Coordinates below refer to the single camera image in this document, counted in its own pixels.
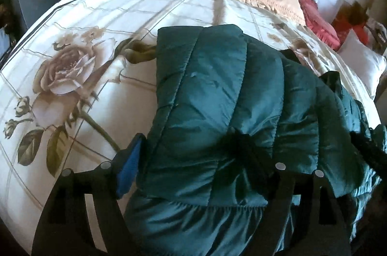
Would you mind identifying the dark green puffer jacket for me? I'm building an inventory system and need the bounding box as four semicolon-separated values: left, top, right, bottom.
125;25;386;255

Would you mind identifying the red clothes pile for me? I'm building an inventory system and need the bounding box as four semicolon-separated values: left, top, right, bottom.
332;1;369;45

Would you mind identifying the white pillow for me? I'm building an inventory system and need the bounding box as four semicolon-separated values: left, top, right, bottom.
338;29;386;99

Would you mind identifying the floral cream bed quilt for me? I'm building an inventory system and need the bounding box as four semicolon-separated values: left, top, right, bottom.
1;0;386;255

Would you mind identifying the red frilled pillow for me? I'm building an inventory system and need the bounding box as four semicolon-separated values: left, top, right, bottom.
298;0;340;51

